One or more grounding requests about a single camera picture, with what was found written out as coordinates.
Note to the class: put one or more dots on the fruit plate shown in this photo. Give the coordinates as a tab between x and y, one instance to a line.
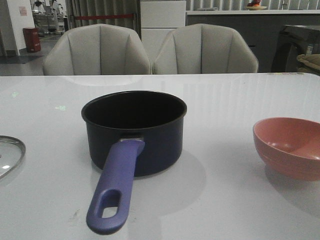
255	5

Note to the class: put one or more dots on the grey sideboard counter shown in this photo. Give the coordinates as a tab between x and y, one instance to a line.
259	28

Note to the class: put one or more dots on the glass lid with blue knob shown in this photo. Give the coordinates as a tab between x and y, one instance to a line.
12	152

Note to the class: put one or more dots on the red bin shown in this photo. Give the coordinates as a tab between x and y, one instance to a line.
31	38

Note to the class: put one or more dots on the right grey chair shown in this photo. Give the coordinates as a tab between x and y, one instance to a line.
204	49

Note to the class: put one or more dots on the red barrier tape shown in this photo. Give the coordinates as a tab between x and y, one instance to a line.
105	17

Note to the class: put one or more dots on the pink bowl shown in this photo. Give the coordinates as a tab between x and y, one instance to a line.
290	146

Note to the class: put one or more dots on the left grey chair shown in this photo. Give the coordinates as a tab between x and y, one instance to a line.
98	49

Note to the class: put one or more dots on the beige cushion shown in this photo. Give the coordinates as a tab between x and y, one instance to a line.
309	63

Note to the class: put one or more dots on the dark blue saucepan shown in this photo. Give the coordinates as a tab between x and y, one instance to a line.
130	134

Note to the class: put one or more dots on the white cabinet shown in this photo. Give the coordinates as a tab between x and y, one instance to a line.
157	18

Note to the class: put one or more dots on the grey chair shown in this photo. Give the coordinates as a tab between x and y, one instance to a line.
98	49
204	49

